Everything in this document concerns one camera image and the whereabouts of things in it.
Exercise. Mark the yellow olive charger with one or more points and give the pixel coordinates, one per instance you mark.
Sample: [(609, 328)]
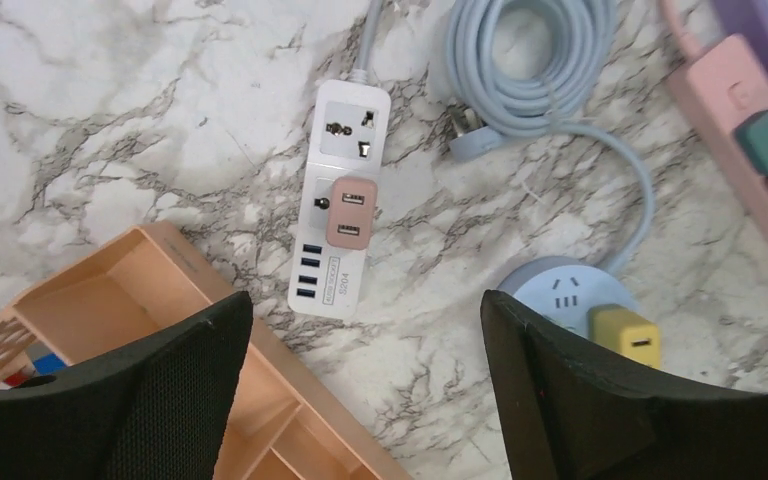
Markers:
[(626, 333)]

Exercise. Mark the blue round power socket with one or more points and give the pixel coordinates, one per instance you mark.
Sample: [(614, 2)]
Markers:
[(564, 290)]

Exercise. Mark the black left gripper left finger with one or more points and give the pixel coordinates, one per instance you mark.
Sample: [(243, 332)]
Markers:
[(156, 408)]

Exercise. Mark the white power strip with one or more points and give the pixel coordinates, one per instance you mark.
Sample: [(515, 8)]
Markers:
[(348, 137)]

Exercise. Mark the pink power strip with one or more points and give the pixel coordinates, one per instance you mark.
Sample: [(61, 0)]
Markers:
[(717, 89)]

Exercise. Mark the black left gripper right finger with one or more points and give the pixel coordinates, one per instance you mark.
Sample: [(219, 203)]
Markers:
[(571, 409)]

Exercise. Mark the brown pink small charger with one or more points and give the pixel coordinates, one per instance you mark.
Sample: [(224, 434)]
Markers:
[(351, 213)]

